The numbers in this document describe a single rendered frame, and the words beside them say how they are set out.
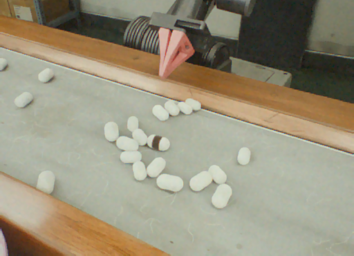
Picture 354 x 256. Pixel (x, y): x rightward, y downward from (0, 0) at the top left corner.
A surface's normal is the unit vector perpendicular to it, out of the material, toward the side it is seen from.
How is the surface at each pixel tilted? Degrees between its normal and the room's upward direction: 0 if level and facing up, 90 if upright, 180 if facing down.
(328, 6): 90
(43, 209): 0
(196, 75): 0
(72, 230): 0
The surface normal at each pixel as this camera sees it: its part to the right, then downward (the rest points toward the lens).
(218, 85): 0.01, -0.82
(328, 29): -0.40, 0.51
